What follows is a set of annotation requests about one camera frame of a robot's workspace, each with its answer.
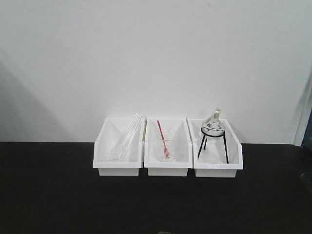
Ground clear glass beaker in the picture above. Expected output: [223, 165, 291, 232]
[156, 138, 176, 162]

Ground red striped stirring rod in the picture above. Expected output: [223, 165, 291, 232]
[157, 120, 170, 158]

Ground glass test tubes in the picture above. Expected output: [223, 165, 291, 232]
[107, 113, 143, 160]

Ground white left storage bin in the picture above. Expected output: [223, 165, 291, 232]
[93, 117, 145, 176]

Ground white storage bin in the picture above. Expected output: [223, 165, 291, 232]
[187, 118, 243, 178]
[93, 117, 145, 176]
[144, 118, 193, 176]

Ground white middle storage bin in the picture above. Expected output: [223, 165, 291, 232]
[144, 118, 193, 176]

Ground glass alcohol lamp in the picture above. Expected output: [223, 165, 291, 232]
[201, 108, 225, 140]

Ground white right storage bin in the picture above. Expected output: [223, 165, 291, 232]
[187, 118, 243, 178]

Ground black wire tripod stand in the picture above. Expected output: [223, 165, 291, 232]
[197, 127, 229, 164]

